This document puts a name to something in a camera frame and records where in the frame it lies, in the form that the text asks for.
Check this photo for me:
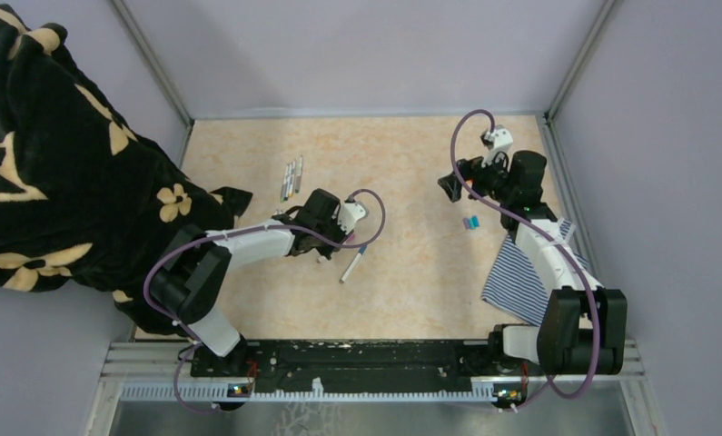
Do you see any blue cap white marker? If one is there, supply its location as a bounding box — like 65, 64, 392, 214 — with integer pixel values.
339, 245, 368, 284

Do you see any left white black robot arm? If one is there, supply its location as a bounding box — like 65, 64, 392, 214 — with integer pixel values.
141, 189, 367, 377

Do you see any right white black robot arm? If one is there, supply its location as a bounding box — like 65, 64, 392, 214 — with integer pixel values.
438, 151, 628, 375

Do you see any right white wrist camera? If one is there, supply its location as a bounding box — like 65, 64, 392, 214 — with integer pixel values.
480, 124, 514, 167

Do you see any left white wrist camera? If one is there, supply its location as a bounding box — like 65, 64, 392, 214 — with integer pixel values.
337, 201, 369, 234

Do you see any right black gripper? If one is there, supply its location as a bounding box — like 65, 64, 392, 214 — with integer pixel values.
438, 147, 514, 204

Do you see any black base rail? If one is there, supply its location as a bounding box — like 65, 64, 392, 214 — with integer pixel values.
190, 339, 543, 408

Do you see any blue striped cloth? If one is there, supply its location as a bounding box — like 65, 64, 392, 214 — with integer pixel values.
481, 218, 600, 326

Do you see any orange cap white marker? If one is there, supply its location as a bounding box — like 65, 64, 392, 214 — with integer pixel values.
286, 160, 297, 199

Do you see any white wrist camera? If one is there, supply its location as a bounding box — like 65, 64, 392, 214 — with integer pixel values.
480, 124, 514, 167
337, 201, 369, 234

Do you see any black floral blanket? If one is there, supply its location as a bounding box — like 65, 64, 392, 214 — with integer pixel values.
0, 5, 252, 335

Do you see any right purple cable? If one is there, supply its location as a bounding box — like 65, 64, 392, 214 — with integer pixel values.
449, 108, 602, 416

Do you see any green end white marker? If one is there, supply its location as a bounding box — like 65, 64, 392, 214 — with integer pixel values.
281, 161, 296, 202

